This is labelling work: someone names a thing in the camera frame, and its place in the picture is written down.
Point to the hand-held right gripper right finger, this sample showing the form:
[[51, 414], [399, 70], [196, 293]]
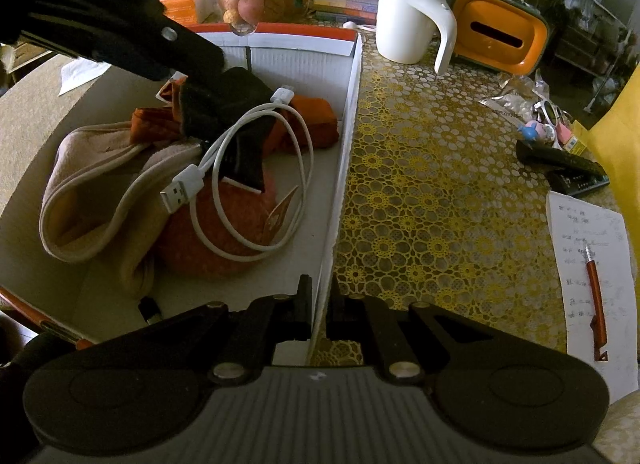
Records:
[[336, 316]]

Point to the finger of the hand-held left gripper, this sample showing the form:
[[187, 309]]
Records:
[[190, 52]]

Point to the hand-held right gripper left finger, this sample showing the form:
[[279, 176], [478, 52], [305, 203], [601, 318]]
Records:
[[305, 314]]

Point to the pink plush ball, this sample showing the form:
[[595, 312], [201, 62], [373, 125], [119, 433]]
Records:
[[240, 226]]

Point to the white cardboard box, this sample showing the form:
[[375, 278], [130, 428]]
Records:
[[300, 59]]

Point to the orange cloth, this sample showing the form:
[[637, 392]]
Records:
[[312, 119]]

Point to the beige pink cloth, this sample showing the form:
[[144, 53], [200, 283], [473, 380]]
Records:
[[90, 169]]

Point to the orange tissue box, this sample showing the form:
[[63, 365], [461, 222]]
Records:
[[175, 7]]

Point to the stack of books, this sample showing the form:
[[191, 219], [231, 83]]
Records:
[[345, 2]]

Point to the white mug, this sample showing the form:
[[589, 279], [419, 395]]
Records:
[[400, 24]]

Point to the white notepad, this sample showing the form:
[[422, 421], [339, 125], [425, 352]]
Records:
[[570, 254]]

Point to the red pen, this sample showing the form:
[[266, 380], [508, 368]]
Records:
[[596, 304]]

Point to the black remote control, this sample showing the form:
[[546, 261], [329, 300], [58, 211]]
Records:
[[550, 155], [577, 183]]

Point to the pink toy figure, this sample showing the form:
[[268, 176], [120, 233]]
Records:
[[532, 132]]

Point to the silver snack packet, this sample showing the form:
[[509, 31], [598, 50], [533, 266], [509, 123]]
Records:
[[515, 97]]

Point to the white sunglasses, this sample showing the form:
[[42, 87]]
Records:
[[547, 112]]

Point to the small yellow box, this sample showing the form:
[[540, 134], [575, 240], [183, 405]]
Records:
[[575, 140]]

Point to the orange green tissue holder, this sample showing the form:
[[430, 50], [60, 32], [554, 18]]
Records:
[[500, 34]]

